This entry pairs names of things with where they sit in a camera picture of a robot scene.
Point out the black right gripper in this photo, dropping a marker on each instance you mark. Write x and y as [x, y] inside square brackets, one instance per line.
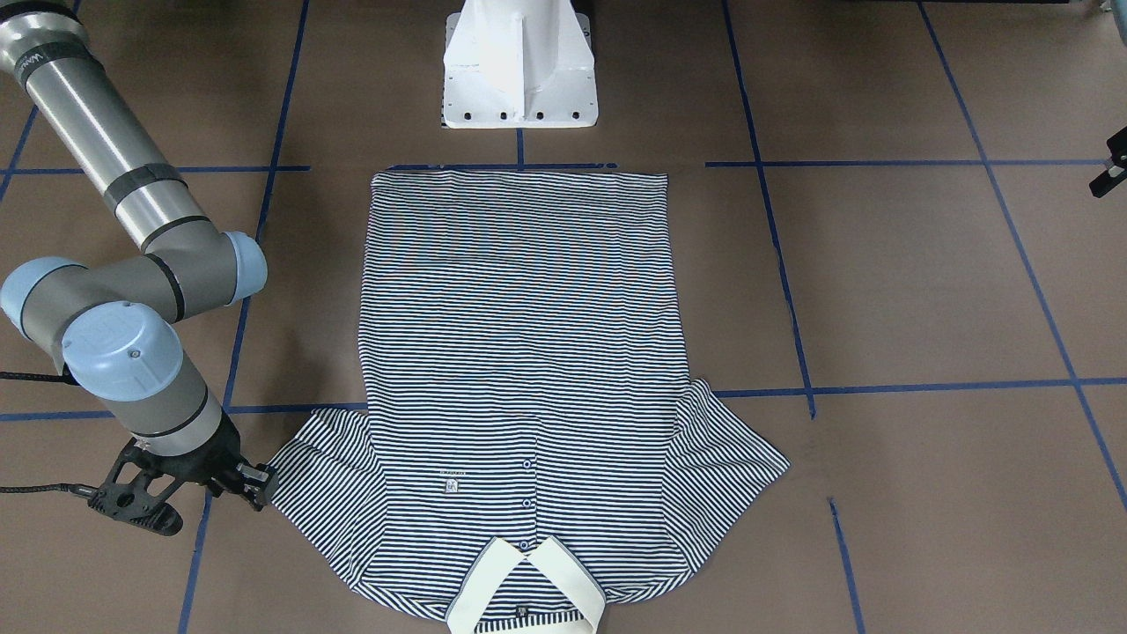
[214, 460]

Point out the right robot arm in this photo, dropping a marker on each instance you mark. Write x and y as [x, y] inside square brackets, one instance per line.
[108, 322]

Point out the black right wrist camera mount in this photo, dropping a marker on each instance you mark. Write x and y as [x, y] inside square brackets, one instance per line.
[136, 490]

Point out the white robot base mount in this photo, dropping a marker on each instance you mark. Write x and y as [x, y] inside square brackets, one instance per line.
[520, 65]

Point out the navy white striped polo shirt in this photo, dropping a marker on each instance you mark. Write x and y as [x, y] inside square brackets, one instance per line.
[533, 448]

